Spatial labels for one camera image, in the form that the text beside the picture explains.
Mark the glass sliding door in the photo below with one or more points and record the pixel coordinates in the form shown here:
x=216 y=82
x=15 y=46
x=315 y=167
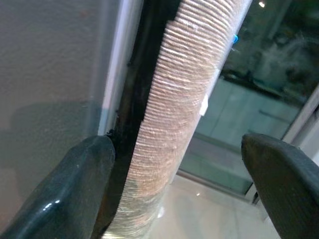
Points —
x=251 y=99

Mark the grey textured cabinet panel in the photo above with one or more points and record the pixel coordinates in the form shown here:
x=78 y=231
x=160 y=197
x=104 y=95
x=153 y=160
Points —
x=52 y=82

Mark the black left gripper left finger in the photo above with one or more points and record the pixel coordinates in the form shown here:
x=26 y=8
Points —
x=62 y=189

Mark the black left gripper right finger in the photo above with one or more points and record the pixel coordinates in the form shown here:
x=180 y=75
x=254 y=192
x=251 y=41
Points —
x=286 y=181

